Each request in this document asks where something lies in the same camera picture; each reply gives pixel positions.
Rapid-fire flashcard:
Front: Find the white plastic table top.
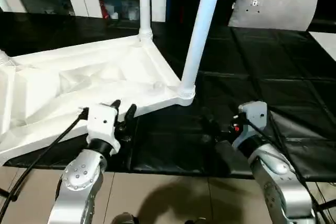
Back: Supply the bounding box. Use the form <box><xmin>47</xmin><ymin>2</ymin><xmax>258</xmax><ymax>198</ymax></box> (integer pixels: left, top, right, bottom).
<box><xmin>0</xmin><ymin>34</ymin><xmax>197</xmax><ymax>166</ymax></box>

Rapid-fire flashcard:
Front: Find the white plastic table leg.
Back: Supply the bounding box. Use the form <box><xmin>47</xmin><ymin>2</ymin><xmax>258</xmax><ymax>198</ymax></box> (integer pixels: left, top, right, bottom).
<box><xmin>178</xmin><ymin>0</ymin><xmax>226</xmax><ymax>107</ymax></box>
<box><xmin>139</xmin><ymin>0</ymin><xmax>154</xmax><ymax>42</ymax></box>
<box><xmin>0</xmin><ymin>49</ymin><xmax>17</xmax><ymax>68</ymax></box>

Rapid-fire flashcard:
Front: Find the black work mat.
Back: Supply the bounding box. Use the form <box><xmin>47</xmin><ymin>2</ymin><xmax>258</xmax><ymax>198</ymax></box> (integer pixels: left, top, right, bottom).
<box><xmin>0</xmin><ymin>13</ymin><xmax>336</xmax><ymax>183</ymax></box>

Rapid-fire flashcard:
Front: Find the grey white pillow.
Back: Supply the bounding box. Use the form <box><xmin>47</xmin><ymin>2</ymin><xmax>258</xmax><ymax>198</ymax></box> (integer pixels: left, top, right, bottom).
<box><xmin>227</xmin><ymin>0</ymin><xmax>320</xmax><ymax>32</ymax></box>

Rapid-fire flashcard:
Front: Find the white board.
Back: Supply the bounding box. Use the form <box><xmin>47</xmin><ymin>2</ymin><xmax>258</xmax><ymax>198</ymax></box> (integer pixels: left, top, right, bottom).
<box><xmin>309</xmin><ymin>31</ymin><xmax>336</xmax><ymax>62</ymax></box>

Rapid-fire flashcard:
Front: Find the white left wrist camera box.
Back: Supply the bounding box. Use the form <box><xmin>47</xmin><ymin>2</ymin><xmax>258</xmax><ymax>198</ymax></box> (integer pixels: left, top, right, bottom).
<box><xmin>85</xmin><ymin>103</ymin><xmax>122</xmax><ymax>156</ymax></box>

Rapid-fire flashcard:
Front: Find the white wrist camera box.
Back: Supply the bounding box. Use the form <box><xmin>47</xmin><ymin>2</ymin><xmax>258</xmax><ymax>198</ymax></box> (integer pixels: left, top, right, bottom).
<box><xmin>231</xmin><ymin>101</ymin><xmax>268</xmax><ymax>150</ymax></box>
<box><xmin>85</xmin><ymin>103</ymin><xmax>122</xmax><ymax>156</ymax></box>

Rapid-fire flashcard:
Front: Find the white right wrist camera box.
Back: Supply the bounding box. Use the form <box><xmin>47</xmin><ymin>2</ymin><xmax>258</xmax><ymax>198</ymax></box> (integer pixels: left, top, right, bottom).
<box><xmin>231</xmin><ymin>101</ymin><xmax>268</xmax><ymax>150</ymax></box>

